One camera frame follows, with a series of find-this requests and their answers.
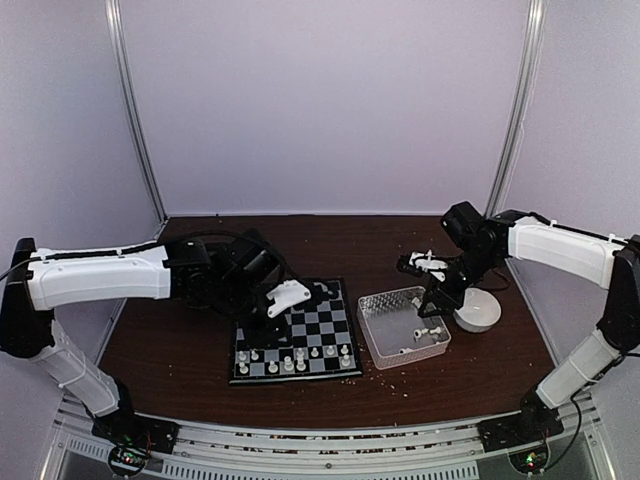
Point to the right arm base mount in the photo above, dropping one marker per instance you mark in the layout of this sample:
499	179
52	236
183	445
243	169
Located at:
524	434

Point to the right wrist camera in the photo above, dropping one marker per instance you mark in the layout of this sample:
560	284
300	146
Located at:
420	263

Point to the pink plastic basket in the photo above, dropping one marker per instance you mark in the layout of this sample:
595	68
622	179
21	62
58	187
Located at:
388	320

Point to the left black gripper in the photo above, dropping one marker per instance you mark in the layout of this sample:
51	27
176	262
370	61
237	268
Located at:
263	339

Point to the white ceramic bowl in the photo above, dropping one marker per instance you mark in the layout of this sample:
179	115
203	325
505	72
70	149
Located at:
480	311

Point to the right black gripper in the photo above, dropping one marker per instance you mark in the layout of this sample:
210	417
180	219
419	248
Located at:
449	300

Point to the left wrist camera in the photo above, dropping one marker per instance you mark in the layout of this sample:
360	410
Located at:
291	293

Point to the front aluminium rail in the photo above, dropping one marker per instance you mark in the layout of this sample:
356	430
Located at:
443	450

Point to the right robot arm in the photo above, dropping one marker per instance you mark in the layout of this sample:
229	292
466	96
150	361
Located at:
570	267

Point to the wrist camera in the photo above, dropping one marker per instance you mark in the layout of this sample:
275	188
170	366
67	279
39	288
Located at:
291	293
420	263

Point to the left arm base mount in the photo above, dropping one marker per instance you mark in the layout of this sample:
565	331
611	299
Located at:
134	438

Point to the black white chessboard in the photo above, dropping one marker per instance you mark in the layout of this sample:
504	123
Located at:
311	325

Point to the aluminium frame post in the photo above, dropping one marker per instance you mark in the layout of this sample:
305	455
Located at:
524	88
118	41

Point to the right aluminium frame post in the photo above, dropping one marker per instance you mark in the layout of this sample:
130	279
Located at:
524	88

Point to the left aluminium frame post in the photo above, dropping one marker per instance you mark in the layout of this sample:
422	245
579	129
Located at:
118	41

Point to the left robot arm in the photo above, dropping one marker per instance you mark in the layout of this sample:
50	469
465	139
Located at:
239	276

